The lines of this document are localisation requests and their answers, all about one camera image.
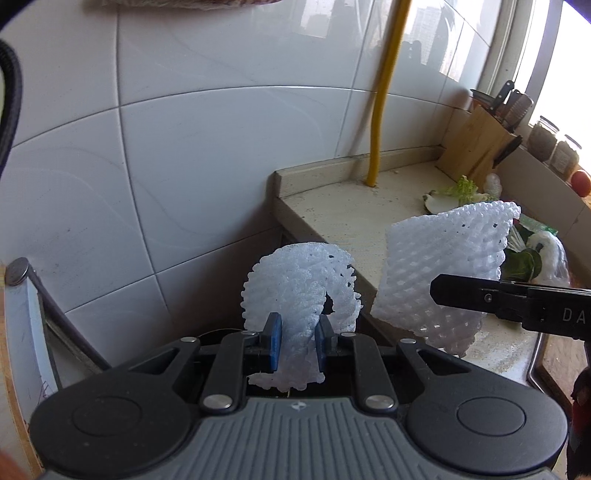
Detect dark green vegetable leaf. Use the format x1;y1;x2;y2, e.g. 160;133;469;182
501;247;543;282

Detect round metal knob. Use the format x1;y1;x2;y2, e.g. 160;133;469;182
6;258;32;284

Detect ribbed wooden handle knife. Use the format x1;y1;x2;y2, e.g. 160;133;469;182
503;90;534;132

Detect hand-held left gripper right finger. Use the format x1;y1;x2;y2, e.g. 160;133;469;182
315;315;469;413

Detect yellow pipe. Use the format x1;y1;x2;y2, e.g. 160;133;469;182
365;0;413;188

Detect black cable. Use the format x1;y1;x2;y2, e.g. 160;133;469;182
0;39;24;178

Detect napa cabbage leaf white stem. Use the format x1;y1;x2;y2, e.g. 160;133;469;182
422;175;483;215

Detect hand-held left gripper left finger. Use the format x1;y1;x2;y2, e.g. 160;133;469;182
124;313;283;413

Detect glass jar brown contents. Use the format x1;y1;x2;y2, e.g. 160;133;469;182
527;115;560;162

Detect black riveted handle knife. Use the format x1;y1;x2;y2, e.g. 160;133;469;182
489;80;515;116

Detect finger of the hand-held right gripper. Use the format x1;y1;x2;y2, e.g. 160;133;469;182
429;274;531;325

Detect person's right forearm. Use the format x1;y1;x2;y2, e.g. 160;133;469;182
571;369;591;480

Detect brown wooden board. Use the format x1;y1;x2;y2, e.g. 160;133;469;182
531;335;591;416

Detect green printed plastic package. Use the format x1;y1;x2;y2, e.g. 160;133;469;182
512;216;560;237

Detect wooden knife block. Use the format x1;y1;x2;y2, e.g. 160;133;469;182
435;104;522;192

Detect glass jar labelled yellow contents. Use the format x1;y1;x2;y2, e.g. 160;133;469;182
549;135;581;175

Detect clear plastic bag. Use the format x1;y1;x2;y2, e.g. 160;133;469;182
482;173;504;201

